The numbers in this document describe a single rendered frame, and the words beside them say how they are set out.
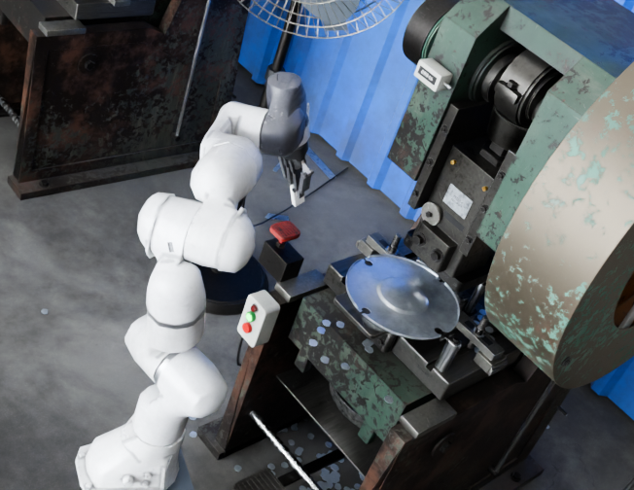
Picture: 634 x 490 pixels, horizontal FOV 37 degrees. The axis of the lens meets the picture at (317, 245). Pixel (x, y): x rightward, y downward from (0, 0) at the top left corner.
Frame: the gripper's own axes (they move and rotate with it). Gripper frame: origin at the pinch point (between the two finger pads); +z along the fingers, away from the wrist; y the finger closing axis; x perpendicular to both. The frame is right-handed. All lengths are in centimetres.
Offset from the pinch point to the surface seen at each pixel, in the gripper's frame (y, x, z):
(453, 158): 26.9, 25.3, -18.0
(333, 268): 12.1, 0.8, 19.4
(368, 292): 28.1, -0.6, 10.0
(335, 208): -72, 61, 124
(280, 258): 3.8, -9.4, 14.7
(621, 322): 76, 29, -8
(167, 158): -117, 14, 99
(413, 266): 25.4, 16.3, 17.7
